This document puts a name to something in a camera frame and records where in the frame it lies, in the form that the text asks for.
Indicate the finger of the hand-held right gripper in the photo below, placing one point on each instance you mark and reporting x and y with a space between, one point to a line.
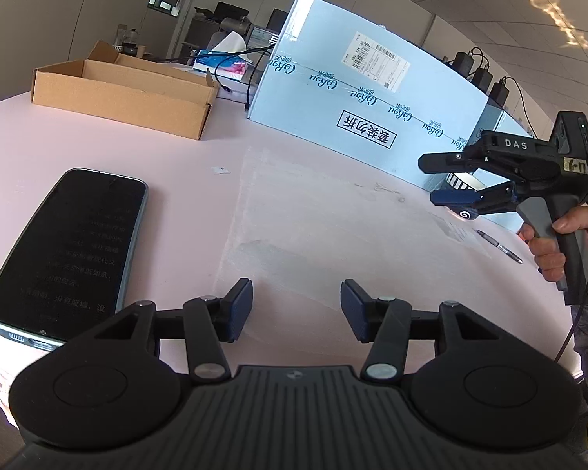
441 162
451 198

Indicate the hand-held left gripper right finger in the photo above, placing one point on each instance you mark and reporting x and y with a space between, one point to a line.
353 308

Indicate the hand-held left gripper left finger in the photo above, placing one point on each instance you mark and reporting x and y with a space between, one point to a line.
240 308

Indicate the brown cardboard box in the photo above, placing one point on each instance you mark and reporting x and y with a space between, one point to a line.
117 103

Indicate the person's right hand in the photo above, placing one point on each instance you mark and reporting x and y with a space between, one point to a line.
576 220

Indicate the striped dark blue bowl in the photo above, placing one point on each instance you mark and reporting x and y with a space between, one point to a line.
465 214

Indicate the black pen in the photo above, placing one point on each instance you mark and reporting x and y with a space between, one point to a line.
500 247

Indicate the black power adapter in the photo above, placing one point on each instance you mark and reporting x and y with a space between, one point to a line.
464 62
482 77
500 93

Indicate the blue carton with shipping label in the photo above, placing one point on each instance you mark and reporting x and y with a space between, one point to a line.
323 83

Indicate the pink tablecloth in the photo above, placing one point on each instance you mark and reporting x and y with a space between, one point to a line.
176 166

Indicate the black smartphone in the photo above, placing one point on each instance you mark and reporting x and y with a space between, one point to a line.
68 254

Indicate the floral tissue box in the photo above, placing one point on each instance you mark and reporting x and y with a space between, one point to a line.
228 66

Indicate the black monitor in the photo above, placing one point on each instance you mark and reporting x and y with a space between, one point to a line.
230 11

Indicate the electric kettle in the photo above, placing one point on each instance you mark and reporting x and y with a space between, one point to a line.
131 44

